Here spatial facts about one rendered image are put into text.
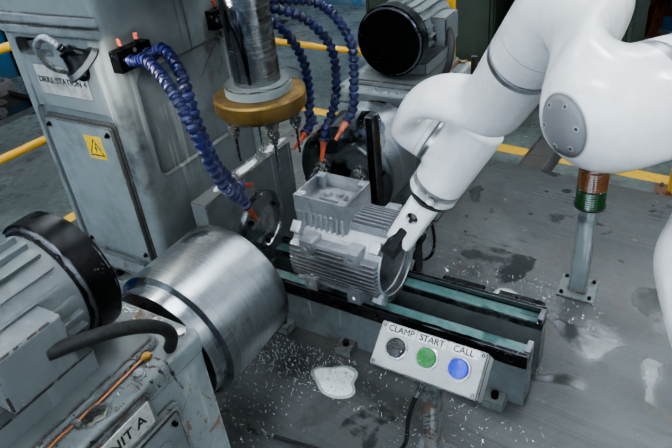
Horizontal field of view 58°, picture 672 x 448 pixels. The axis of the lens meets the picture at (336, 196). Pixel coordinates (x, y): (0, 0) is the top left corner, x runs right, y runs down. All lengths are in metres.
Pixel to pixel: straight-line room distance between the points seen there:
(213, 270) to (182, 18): 0.53
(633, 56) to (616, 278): 1.08
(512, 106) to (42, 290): 0.60
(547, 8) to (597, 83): 0.15
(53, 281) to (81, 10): 0.53
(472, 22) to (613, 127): 3.87
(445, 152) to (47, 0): 0.75
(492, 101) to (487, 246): 0.89
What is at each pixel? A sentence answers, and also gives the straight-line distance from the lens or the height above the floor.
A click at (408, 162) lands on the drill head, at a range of 1.47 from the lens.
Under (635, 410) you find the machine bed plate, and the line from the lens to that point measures 1.29.
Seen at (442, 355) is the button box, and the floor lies 1.07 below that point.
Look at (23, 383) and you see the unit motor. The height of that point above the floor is 1.27.
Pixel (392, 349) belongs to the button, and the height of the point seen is 1.07.
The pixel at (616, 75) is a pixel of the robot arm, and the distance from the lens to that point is 0.50.
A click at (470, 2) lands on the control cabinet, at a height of 0.67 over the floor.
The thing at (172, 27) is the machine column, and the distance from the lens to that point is 1.27.
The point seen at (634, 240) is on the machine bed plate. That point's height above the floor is 0.80.
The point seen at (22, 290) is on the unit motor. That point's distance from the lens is 0.80.
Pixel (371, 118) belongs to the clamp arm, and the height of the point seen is 1.25.
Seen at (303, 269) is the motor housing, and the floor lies 1.00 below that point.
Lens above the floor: 1.75
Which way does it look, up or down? 31 degrees down
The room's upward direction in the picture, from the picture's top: 6 degrees counter-clockwise
